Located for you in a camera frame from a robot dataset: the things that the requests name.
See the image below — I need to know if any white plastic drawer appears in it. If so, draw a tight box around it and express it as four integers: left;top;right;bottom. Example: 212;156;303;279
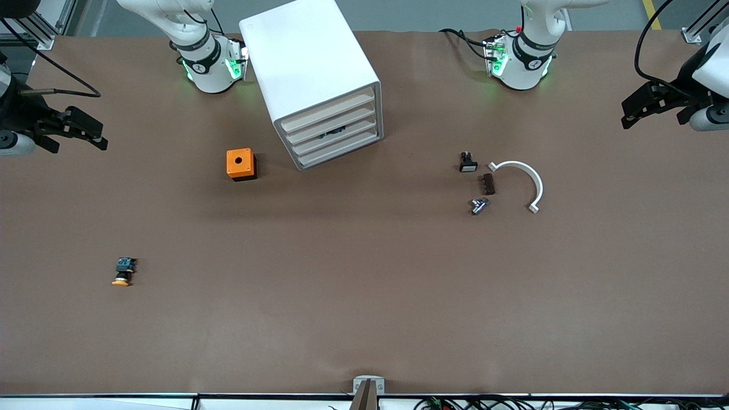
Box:
289;114;380;157
294;126;382;169
283;101;379;146
278;87;378;134

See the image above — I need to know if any yellow mushroom push button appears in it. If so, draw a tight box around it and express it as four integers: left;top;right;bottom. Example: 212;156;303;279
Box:
112;257;138;287

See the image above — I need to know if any white drawer cabinet shell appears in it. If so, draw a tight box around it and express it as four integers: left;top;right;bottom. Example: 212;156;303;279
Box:
238;0;385;171

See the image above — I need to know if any brown table mat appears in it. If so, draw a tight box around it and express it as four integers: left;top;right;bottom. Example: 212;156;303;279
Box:
0;30;729;396

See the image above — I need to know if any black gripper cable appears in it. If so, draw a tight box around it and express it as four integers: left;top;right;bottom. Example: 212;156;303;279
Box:
634;0;687;89
0;17;102;99

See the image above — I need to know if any aluminium frame profile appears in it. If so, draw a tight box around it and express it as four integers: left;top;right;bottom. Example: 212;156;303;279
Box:
682;0;729;45
0;11;58;51

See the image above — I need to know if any white curved plastic bracket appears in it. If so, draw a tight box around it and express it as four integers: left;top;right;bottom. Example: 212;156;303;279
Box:
488;161;544;214

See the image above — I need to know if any orange button enclosure box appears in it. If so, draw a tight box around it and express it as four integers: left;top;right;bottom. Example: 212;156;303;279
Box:
226;148;258;182

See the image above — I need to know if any black arm base cable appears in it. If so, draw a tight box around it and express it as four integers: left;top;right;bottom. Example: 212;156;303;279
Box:
439;27;492;60

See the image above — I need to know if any tangled black cable bundle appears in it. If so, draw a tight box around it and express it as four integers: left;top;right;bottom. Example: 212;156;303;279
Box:
415;396;729;410

